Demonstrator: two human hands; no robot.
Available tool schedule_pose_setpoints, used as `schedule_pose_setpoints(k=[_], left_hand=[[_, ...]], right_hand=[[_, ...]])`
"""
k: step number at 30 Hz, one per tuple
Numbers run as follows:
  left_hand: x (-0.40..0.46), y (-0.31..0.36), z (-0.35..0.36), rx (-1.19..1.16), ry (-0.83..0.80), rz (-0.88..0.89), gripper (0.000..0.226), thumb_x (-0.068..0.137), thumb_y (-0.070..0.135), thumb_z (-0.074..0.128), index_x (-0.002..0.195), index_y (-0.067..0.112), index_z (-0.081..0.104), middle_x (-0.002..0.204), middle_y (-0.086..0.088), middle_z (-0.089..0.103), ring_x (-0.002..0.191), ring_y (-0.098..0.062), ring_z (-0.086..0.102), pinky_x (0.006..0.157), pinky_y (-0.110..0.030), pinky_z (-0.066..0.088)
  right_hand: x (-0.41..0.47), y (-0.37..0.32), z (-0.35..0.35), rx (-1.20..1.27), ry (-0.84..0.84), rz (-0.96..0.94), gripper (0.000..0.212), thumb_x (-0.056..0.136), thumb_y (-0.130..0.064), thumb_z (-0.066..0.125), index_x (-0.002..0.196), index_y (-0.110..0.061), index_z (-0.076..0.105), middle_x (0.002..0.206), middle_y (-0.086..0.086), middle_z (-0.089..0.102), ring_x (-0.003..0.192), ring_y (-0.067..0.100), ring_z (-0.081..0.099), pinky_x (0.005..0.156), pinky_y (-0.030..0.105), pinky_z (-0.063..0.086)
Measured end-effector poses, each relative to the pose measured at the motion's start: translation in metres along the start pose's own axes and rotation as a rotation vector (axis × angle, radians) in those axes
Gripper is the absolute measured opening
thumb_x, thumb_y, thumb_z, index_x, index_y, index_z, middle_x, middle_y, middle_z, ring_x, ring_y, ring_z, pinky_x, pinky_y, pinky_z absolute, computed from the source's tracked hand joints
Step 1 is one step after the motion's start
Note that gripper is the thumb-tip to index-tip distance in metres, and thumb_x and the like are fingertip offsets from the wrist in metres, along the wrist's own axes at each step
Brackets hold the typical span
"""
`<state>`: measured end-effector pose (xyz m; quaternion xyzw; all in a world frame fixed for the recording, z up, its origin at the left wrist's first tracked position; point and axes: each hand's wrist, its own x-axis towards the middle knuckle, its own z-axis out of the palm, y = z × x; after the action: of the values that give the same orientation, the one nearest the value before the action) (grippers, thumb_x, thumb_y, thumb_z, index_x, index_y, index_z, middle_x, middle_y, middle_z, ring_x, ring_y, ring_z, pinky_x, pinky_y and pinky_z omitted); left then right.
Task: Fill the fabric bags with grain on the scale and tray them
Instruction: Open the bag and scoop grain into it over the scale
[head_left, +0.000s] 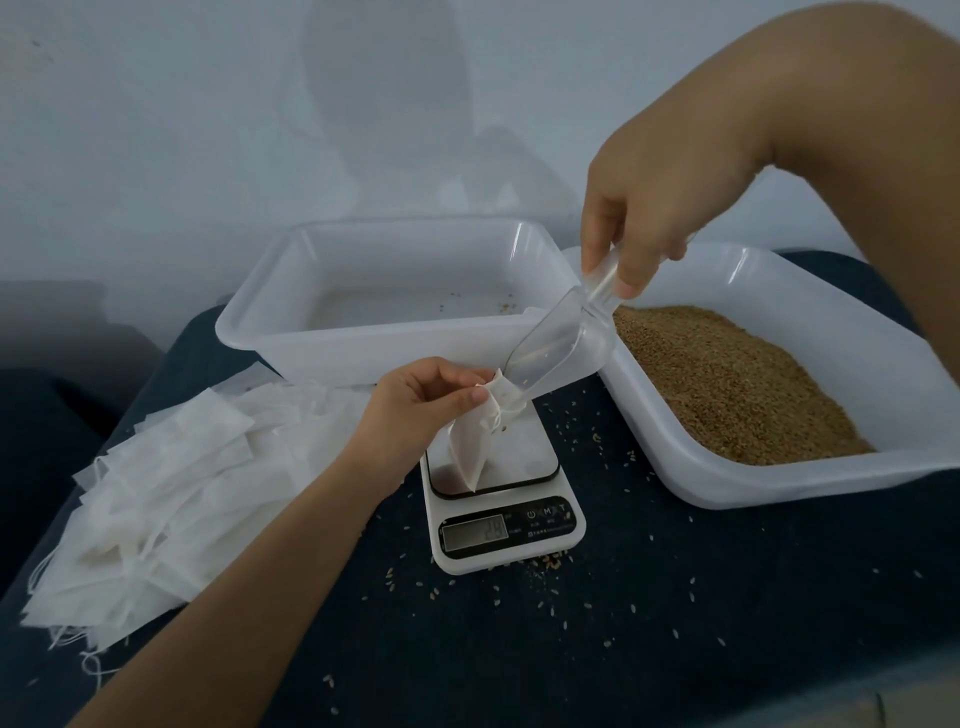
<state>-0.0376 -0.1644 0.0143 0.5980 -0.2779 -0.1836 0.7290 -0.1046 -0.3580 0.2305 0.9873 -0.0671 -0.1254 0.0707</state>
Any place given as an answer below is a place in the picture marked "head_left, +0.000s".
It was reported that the person's right forearm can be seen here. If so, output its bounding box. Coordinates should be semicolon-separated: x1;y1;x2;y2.
750;0;960;387

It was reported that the clear plastic scoop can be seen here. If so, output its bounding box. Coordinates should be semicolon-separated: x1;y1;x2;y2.
498;252;626;417

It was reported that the white digital kitchen scale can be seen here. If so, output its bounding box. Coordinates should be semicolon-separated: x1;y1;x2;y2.
420;414;588;576

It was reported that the brown grain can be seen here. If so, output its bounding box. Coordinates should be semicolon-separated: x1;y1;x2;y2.
612;304;878;467

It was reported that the dark blue tablecloth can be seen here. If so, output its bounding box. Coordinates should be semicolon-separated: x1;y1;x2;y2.
0;367;125;605
0;252;960;728

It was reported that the person's left hand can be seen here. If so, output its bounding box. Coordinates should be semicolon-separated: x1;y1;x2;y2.
339;355;498;500

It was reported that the white plastic tub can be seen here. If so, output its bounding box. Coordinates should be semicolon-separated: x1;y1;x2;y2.
214;217;585;389

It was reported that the white mesh bag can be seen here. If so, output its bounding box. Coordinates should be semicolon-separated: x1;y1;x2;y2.
445;367;530;494

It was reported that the pile of white bags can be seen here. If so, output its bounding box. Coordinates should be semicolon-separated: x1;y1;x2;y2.
18;381;377;665

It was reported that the person's left forearm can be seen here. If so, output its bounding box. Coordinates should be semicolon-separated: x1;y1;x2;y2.
67;465;399;728

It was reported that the person's right hand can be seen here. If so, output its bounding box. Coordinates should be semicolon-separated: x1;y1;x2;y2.
580;82;785;300

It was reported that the white tray of grain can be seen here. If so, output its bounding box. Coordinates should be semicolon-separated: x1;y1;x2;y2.
562;241;960;510

